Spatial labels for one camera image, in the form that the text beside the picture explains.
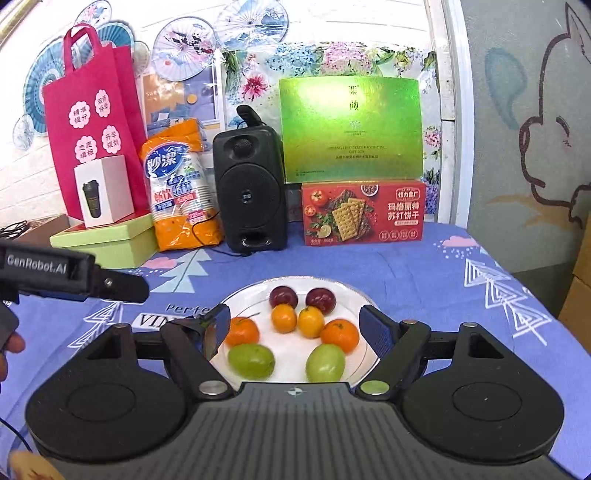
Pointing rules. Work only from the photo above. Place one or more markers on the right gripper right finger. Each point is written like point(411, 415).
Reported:
point(399, 346)

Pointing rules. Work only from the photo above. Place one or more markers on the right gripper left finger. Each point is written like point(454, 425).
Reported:
point(190, 344)

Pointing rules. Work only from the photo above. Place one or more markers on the small orange kumquat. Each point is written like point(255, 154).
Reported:
point(284, 318)

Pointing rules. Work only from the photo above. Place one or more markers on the dark purple plum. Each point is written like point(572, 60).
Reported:
point(283, 295)

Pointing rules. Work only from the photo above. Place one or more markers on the person's left hand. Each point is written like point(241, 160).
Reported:
point(11, 340)

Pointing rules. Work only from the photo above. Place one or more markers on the small brown cardboard box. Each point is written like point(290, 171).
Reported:
point(40, 231)

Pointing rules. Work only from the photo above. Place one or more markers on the tangerine with stem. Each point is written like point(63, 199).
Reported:
point(242, 330)

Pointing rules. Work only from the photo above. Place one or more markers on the green fruit left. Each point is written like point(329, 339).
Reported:
point(252, 361)

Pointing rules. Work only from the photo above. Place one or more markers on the green fruit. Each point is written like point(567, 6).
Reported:
point(326, 364)
point(252, 361)

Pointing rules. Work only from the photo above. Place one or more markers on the green fruit right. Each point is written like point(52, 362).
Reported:
point(326, 364)

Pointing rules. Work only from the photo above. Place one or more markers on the blue patterned tablecloth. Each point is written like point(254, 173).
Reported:
point(444, 280)

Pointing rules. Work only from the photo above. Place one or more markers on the light green flat box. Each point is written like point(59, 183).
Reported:
point(125, 244)

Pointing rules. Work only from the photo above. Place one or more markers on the white cup box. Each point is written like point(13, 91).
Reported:
point(103, 191)

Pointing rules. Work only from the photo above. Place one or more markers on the red cracker box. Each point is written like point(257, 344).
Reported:
point(343, 213)

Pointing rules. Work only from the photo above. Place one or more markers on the orange paper cup pack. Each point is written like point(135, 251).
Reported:
point(182, 208)

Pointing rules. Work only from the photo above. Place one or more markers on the pink tote bag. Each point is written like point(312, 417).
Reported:
point(93, 112)

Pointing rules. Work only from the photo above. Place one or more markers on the black speaker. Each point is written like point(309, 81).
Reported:
point(249, 184)

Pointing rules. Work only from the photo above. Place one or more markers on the green gift box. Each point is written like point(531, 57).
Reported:
point(351, 128)

